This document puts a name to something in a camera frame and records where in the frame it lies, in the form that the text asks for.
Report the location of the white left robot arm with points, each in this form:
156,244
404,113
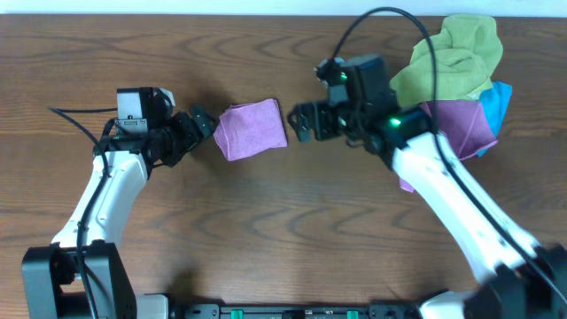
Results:
80,273

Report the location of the purple microfiber cloth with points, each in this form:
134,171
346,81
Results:
248,129

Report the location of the green microfiber cloth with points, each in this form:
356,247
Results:
467,50

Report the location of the purple crumpled cloth in pile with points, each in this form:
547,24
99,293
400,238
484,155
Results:
465,126

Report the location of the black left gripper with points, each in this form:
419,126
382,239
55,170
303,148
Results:
190,130

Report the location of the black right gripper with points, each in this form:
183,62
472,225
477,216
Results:
316,120

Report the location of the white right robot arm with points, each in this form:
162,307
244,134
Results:
518,277

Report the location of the blue microfiber cloth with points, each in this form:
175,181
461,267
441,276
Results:
495,102

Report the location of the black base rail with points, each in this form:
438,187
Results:
372,311

